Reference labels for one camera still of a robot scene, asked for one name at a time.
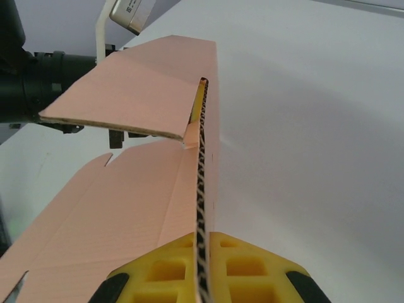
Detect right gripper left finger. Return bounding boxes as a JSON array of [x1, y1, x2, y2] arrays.
[[90, 232, 198, 303]]

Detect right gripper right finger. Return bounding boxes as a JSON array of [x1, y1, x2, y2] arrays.
[[206, 231, 331, 303]]

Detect pink cardboard box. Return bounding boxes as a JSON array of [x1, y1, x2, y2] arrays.
[[0, 34, 222, 303]]

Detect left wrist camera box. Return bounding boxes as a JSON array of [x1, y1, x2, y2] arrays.
[[94, 0, 156, 64]]

